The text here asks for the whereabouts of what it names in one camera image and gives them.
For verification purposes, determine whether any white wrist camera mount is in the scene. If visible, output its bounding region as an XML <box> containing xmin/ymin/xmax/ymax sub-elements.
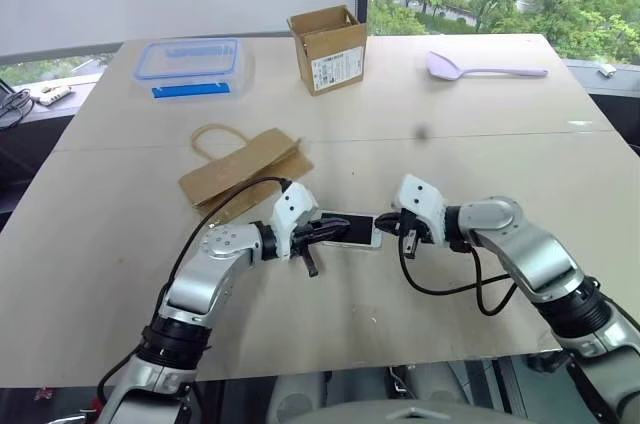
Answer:
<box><xmin>269</xmin><ymin>181</ymin><xmax>321</xmax><ymax>262</ymax></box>
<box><xmin>390</xmin><ymin>173</ymin><xmax>448</xmax><ymax>248</ymax></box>

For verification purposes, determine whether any open brown cardboard box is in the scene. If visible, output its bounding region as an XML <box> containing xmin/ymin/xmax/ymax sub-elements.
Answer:
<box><xmin>286</xmin><ymin>4</ymin><xmax>370</xmax><ymax>97</ymax></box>

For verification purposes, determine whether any dark round caster shape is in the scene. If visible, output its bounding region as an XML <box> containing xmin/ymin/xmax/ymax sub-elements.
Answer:
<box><xmin>524</xmin><ymin>350</ymin><xmax>572</xmax><ymax>373</ymax></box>

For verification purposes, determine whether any bundle of dark cables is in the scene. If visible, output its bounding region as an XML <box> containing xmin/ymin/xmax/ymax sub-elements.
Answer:
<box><xmin>0</xmin><ymin>88</ymin><xmax>37</xmax><ymax>131</ymax></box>

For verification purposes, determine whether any clear plastic container blue lid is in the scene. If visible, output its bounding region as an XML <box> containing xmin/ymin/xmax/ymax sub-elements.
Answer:
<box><xmin>130</xmin><ymin>37</ymin><xmax>247</xmax><ymax>103</ymax></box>

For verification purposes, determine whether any white smartphone with black screen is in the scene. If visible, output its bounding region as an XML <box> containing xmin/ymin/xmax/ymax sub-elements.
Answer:
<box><xmin>319</xmin><ymin>213</ymin><xmax>385</xmax><ymax>251</ymax></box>

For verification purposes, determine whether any white power strip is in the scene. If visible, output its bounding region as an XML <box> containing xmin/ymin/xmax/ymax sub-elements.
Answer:
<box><xmin>31</xmin><ymin>84</ymin><xmax>74</xmax><ymax>107</ymax></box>

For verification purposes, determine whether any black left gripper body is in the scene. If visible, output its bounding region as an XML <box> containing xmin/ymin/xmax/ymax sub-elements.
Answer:
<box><xmin>290</xmin><ymin>217</ymin><xmax>325</xmax><ymax>279</ymax></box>

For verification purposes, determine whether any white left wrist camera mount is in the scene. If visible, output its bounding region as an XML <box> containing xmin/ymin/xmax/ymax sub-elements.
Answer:
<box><xmin>269</xmin><ymin>181</ymin><xmax>321</xmax><ymax>262</ymax></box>

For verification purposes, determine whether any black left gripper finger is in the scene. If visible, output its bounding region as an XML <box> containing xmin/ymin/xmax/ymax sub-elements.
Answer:
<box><xmin>310</xmin><ymin>227</ymin><xmax>352</xmax><ymax>247</ymax></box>
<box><xmin>319</xmin><ymin>212</ymin><xmax>356</xmax><ymax>232</ymax></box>

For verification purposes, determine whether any brown paper bag with handles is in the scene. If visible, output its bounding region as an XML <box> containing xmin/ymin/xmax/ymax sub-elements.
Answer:
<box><xmin>178</xmin><ymin>123</ymin><xmax>317</xmax><ymax>221</ymax></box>

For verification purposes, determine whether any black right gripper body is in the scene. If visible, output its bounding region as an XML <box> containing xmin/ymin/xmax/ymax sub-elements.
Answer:
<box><xmin>394</xmin><ymin>210</ymin><xmax>432</xmax><ymax>261</ymax></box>

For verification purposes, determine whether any grey rounded shape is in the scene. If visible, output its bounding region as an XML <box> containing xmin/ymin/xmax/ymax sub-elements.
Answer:
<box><xmin>403</xmin><ymin>362</ymin><xmax>472</xmax><ymax>403</ymax></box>
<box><xmin>266</xmin><ymin>370</ymin><xmax>327</xmax><ymax>424</ymax></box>

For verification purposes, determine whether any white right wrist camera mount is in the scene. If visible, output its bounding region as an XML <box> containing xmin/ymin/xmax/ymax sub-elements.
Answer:
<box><xmin>390</xmin><ymin>173</ymin><xmax>448</xmax><ymax>248</ymax></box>

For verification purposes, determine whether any lilac plastic spatula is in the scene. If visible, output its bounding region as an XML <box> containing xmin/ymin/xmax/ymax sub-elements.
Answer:
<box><xmin>425</xmin><ymin>49</ymin><xmax>549</xmax><ymax>82</ymax></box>

